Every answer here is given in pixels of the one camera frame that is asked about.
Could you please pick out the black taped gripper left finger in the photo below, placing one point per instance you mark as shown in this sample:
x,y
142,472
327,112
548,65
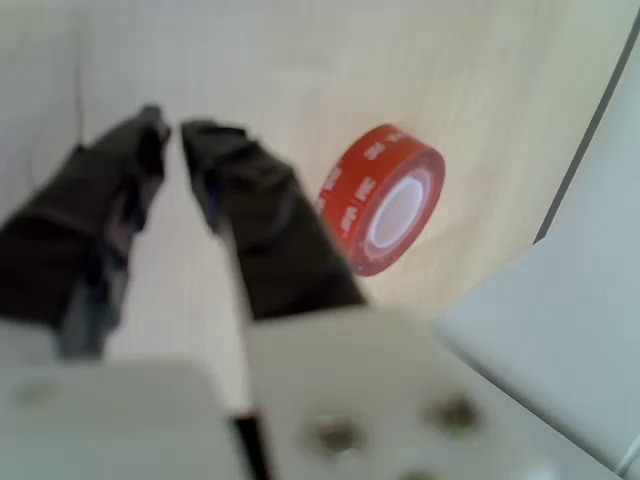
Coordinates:
x,y
55,240

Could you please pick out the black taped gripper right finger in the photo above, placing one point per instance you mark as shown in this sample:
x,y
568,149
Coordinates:
x,y
270,240

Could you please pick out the red tape roll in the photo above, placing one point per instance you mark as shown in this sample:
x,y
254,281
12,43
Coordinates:
x,y
361,166

